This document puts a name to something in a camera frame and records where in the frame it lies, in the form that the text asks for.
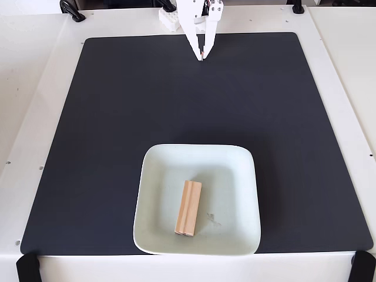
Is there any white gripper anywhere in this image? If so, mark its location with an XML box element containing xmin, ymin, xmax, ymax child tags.
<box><xmin>176</xmin><ymin>0</ymin><xmax>225</xmax><ymax>62</ymax></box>

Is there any light wooden rectangular block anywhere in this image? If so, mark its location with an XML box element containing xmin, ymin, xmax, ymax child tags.
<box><xmin>174</xmin><ymin>179</ymin><xmax>203</xmax><ymax>237</ymax></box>

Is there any white square ceramic plate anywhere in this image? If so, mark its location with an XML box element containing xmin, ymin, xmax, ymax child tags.
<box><xmin>133</xmin><ymin>143</ymin><xmax>261</xmax><ymax>256</ymax></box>

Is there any black rubber mat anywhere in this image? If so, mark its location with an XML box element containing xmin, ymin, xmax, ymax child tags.
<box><xmin>19</xmin><ymin>32</ymin><xmax>374</xmax><ymax>256</ymax></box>

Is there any black corner strap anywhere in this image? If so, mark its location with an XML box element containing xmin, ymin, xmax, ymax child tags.
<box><xmin>348</xmin><ymin>251</ymin><xmax>376</xmax><ymax>282</ymax></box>
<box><xmin>15</xmin><ymin>252</ymin><xmax>41</xmax><ymax>282</ymax></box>

